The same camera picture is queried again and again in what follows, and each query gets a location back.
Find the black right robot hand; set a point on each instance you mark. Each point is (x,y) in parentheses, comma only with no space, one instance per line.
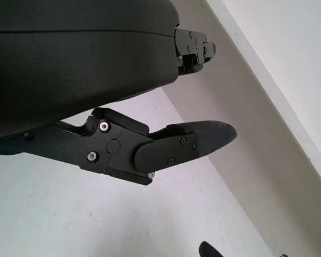
(207,251)

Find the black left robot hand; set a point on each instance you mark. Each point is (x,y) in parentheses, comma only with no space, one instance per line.
(69,67)

